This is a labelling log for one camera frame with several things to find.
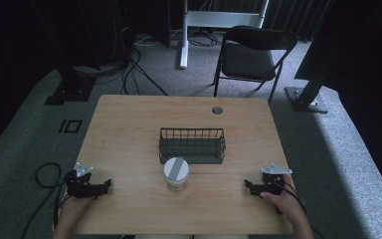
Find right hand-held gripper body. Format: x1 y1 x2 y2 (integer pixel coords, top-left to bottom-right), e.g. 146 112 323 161
252 162 293 197

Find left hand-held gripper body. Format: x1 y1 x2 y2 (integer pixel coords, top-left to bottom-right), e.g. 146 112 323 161
65 161 104 200

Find dark wire basket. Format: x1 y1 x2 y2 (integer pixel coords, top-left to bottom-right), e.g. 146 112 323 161
158 127 227 165

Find clear jar with white lid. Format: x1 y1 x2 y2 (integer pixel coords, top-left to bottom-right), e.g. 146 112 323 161
163 156 191 193

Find person's right hand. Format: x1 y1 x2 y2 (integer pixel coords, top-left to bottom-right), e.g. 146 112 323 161
259 173 303 223

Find person's left hand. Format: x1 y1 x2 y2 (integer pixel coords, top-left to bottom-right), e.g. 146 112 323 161
60 196 96 221

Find black folding chair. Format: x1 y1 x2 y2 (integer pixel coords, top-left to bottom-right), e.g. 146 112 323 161
213 25 298 105

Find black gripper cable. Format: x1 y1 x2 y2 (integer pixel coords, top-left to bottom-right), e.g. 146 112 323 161
20 161 68 239
275 180 329 239

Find black stand with base plate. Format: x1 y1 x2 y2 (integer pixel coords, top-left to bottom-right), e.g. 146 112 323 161
284 0 342 115
44 0 101 107

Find black floor cables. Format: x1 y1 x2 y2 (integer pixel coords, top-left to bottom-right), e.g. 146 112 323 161
73 31 223 98

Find white metal desk frame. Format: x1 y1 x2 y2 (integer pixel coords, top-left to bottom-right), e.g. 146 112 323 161
178 0 271 70

